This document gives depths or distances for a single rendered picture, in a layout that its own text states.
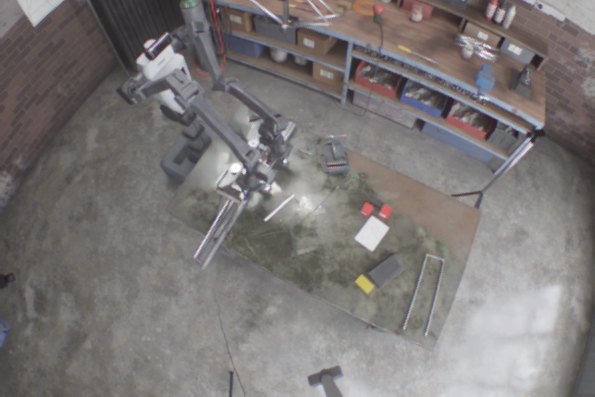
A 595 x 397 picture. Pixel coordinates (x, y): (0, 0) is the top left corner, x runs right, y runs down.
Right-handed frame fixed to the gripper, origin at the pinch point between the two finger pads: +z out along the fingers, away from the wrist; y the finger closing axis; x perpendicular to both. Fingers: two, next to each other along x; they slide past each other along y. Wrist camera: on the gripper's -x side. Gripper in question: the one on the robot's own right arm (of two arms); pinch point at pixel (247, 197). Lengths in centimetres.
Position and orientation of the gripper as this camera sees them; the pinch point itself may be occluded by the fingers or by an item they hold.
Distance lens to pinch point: 154.6
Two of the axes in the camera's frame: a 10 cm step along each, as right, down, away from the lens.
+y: -8.8, -4.2, 2.4
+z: -2.2, 7.9, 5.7
